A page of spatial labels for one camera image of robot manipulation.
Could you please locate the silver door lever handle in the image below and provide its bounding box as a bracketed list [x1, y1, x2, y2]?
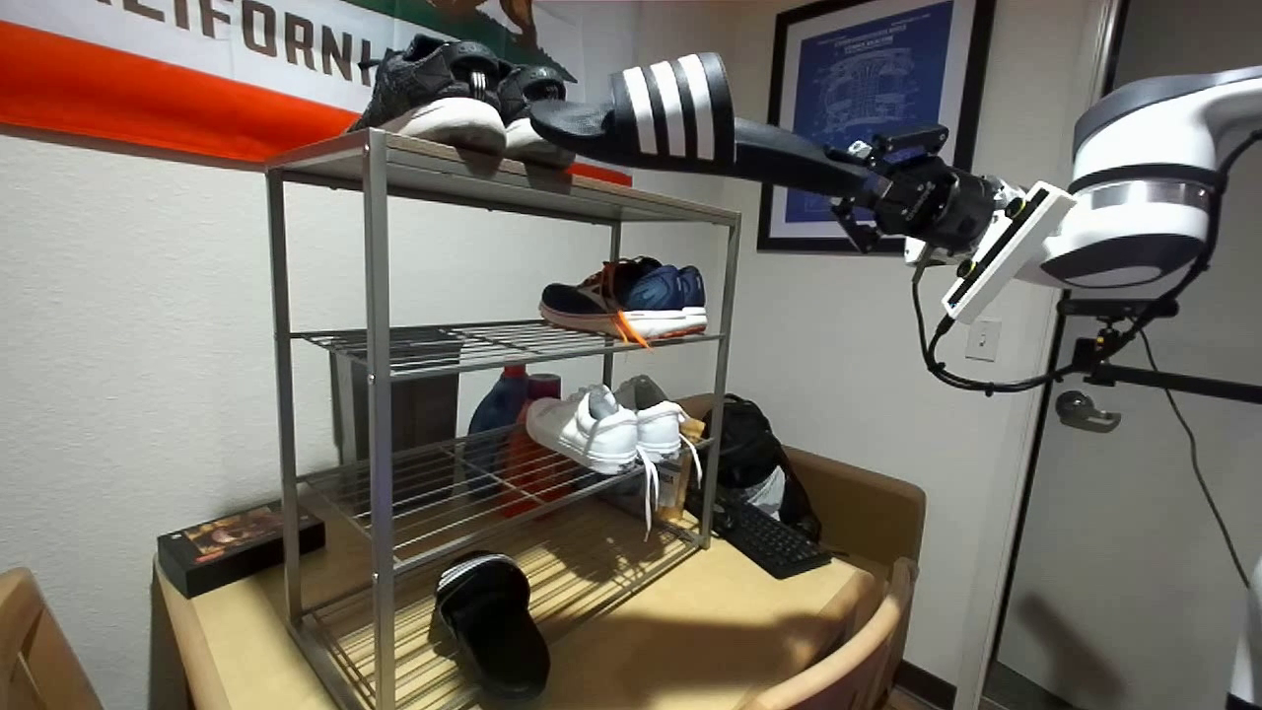
[1052, 391, 1120, 434]

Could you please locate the white sneaker front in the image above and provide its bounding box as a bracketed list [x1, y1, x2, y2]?
[526, 388, 663, 525]

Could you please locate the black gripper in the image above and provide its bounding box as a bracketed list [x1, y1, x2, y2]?
[831, 128, 997, 256]

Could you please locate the white sneaker rear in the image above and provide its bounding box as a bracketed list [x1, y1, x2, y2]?
[617, 375, 705, 465]

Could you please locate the black computer keyboard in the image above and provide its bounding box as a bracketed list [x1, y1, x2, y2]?
[718, 507, 827, 582]

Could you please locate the black striped slide sandal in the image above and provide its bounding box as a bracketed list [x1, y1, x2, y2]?
[533, 50, 860, 196]

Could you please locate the black sneaker white sole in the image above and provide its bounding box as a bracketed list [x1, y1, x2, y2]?
[354, 36, 504, 152]

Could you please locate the black bag with straps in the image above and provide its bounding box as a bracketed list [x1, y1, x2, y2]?
[715, 396, 821, 540]

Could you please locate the dark patterned flat box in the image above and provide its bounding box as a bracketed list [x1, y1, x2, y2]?
[158, 507, 284, 596]

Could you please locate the navy blue sneaker front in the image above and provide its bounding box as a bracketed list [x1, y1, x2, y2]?
[541, 256, 705, 349]

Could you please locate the black camera on stand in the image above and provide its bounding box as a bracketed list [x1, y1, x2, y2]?
[1056, 295, 1262, 402]

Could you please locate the light wooden chair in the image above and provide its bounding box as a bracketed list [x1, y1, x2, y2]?
[743, 557, 914, 710]

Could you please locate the California Republic flag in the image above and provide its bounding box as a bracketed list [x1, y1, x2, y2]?
[0, 0, 635, 165]

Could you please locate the black left slide sandal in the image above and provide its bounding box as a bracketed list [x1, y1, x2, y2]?
[429, 554, 554, 697]

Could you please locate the grey metal shoe rack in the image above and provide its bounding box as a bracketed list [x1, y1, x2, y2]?
[263, 129, 743, 710]

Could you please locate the framed blue poster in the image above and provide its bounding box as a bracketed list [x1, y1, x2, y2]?
[754, 0, 1002, 256]

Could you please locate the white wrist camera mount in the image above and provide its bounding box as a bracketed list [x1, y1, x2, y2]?
[942, 181, 1072, 323]

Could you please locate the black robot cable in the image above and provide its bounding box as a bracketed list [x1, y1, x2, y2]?
[909, 256, 1186, 398]

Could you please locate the white light switch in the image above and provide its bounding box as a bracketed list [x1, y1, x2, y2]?
[967, 320, 1002, 362]

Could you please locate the orange detergent bottle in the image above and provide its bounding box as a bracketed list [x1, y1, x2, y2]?
[467, 362, 562, 516]

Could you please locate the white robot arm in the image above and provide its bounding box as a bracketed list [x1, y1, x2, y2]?
[835, 66, 1262, 312]

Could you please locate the grey storage bin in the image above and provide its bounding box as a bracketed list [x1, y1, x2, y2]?
[317, 328, 463, 461]

